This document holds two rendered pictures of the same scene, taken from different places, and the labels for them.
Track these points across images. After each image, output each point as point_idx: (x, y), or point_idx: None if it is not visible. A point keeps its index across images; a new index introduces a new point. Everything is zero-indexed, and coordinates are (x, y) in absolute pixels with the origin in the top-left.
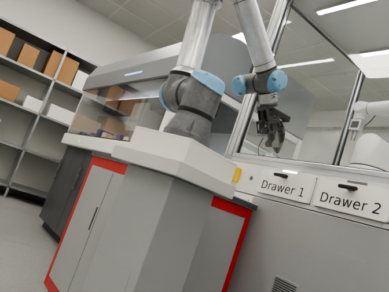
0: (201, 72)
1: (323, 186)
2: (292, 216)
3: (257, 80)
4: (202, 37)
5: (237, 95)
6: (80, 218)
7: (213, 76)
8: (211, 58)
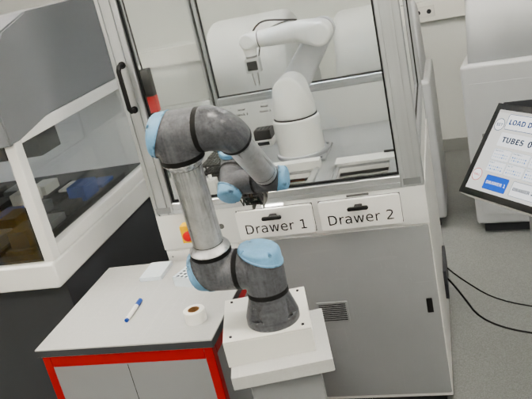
0: (264, 258)
1: (325, 210)
2: (302, 247)
3: (259, 188)
4: (212, 204)
5: (68, 94)
6: None
7: (275, 251)
8: (20, 81)
